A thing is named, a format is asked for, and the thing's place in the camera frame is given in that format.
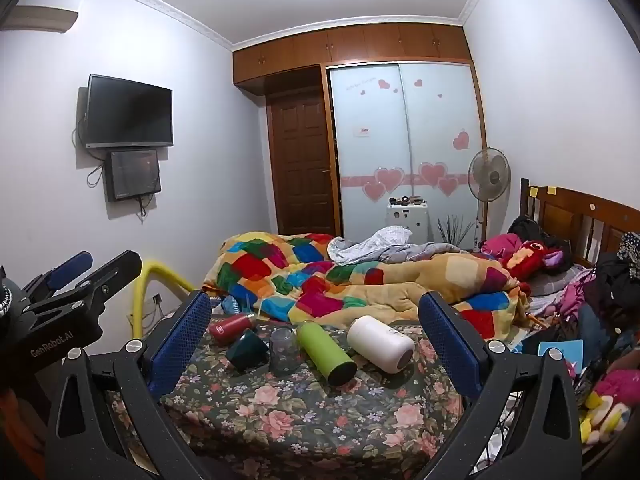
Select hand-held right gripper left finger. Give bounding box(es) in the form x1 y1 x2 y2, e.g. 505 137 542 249
44 290 213 480

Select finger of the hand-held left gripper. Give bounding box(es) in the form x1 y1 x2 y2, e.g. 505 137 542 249
22 252 95 297
22 249 144 320

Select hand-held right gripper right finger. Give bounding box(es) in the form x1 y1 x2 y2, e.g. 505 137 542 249
417 291 584 480

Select dark green cup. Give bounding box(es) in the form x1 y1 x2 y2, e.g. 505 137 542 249
225 329 271 374

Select white cup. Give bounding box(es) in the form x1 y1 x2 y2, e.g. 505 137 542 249
346 314 416 375

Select clear grey glass cup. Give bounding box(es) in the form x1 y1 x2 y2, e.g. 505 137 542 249
269 326 303 375

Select yellow foam tube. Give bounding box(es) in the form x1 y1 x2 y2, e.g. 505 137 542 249
130 258 199 342

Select red bottle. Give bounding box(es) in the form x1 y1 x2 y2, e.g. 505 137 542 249
208 312 257 346

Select orange cloth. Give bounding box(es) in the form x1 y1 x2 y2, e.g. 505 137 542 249
0 387 48 476

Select blue notebook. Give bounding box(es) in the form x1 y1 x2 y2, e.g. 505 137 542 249
535 339 585 375

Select dried twig bundle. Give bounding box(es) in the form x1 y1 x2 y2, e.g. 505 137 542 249
436 214 476 250

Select red plush toy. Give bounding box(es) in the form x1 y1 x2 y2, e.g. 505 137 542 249
499 239 562 279

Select green bottle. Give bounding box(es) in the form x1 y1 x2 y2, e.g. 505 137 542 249
296 319 359 388

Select grey white blanket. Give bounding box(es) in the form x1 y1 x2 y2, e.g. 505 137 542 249
327 226 482 266

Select small white cabinet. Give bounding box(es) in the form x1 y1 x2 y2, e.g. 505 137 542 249
385 202 430 247

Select pile of purple clothes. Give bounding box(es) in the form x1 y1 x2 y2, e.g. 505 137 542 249
529 264 597 323

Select black bag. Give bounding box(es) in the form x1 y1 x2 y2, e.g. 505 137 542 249
507 215 547 241

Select floral bed sheet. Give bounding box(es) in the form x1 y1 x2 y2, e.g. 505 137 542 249
107 316 502 480

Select colourful patchwork quilt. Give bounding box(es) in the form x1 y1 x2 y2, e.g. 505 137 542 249
202 231 534 342

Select yellow plush toy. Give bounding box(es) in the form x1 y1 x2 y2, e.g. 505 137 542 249
579 392 632 447

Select bright pink cloth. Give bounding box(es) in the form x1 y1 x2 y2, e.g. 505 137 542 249
594 368 640 402

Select standing fan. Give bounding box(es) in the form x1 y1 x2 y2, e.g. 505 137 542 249
467 147 512 252

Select black clothes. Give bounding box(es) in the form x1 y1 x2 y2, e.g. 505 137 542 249
594 252 640 312

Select wooden headboard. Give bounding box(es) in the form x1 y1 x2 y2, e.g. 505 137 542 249
518 178 640 267

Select brown wooden door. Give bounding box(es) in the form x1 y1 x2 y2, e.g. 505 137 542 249
264 91 337 237

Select wardrobe with heart stickers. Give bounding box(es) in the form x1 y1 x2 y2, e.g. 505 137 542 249
324 61 489 252

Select white air conditioner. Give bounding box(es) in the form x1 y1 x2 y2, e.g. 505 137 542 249
2 4 80 31

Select wooden overhead cabinet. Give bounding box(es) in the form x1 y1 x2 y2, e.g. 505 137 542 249
232 22 474 94

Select monitor cable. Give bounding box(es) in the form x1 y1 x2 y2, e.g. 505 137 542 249
86 152 107 187

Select small black wall monitor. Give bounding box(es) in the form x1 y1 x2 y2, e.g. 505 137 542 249
103 148 163 203

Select television cable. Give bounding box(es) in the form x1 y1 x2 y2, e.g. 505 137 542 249
71 86 90 148

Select wall television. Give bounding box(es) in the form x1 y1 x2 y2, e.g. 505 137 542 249
84 73 175 150

